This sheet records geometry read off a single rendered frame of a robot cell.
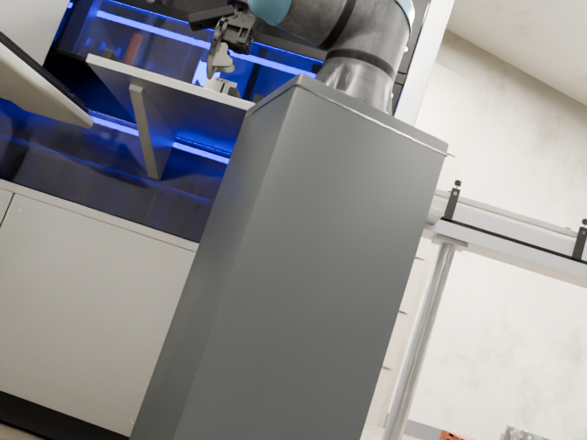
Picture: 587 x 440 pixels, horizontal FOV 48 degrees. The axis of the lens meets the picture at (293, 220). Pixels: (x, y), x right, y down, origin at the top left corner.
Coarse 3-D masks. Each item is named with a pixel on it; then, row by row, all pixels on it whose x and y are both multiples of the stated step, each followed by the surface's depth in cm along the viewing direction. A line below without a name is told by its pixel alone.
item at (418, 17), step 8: (416, 0) 183; (424, 0) 183; (416, 8) 183; (424, 8) 183; (416, 16) 182; (424, 16) 182; (416, 24) 182; (416, 32) 181; (408, 40) 181; (416, 40) 181; (408, 48) 181; (408, 56) 180; (400, 64) 180; (408, 64) 180; (400, 72) 180; (392, 88) 178; (400, 88) 178; (392, 96) 178; (392, 104) 178; (392, 112) 177
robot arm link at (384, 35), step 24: (360, 0) 100; (384, 0) 102; (408, 0) 103; (336, 24) 100; (360, 24) 100; (384, 24) 101; (408, 24) 104; (336, 48) 102; (360, 48) 100; (384, 48) 101
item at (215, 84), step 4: (208, 80) 181; (212, 80) 181; (216, 80) 181; (220, 80) 181; (224, 80) 181; (228, 80) 181; (204, 84) 181; (208, 84) 181; (212, 84) 181; (216, 84) 181; (220, 84) 181; (228, 84) 181; (232, 84) 181; (236, 84) 181; (208, 88) 181; (212, 88) 181; (216, 88) 181; (220, 88) 181; (224, 88) 180; (228, 88) 180; (224, 92) 180
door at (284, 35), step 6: (264, 24) 185; (258, 30) 184; (264, 30) 184; (270, 30) 184; (276, 30) 184; (282, 30) 184; (420, 30) 182; (276, 36) 184; (282, 36) 184; (288, 36) 184; (294, 36) 184; (294, 42) 183; (300, 42) 183; (306, 42) 183; (318, 48) 183; (414, 48) 181
